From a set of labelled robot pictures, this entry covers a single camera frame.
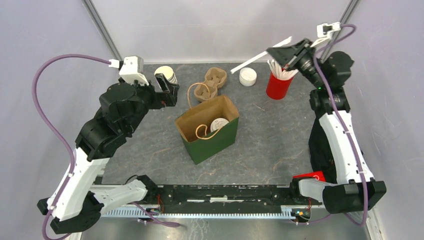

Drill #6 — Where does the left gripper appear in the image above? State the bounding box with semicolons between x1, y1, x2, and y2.
125;72;180;134

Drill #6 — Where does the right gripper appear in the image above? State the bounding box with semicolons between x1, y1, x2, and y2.
268;37;327;89

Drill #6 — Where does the brown paper bag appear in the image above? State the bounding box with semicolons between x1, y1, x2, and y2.
174;82;240;165

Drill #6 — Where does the single white straw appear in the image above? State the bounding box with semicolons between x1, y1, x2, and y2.
230;36;292;74

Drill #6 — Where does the white cup lid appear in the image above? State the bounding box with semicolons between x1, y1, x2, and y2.
209;117;229;133

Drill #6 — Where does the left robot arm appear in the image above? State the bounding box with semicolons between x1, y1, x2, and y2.
37;73;180;235

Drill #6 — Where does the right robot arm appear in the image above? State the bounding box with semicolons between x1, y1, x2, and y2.
267;39;387;214

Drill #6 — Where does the stack of paper cups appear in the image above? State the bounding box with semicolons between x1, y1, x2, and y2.
154;65;178;85

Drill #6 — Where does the red straw holder cup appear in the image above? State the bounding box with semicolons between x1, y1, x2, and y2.
266;73;294;100

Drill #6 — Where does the stack of white lids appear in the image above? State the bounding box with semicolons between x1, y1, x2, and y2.
239;67;257;87

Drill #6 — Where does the cardboard cup carrier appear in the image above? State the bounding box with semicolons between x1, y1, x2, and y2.
194;67;228;102

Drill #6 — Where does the red card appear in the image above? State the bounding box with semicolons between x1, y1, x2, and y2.
292;171;326;182

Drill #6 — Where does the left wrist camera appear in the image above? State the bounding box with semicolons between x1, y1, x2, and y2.
108;55;150;86

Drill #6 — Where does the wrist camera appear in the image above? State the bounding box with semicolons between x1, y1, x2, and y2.
311;22;341;47
108;55;150;86

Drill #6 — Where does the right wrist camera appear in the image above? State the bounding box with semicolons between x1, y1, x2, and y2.
311;22;341;47

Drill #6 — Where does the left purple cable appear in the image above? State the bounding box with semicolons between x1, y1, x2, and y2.
31;54;181;240

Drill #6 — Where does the purple cable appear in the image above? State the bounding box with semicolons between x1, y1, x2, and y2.
294;23;369;227
31;54;181;240

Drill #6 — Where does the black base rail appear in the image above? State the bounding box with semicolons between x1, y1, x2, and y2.
138;184;321;215

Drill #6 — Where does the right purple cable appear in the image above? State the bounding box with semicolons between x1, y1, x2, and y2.
294;23;369;227

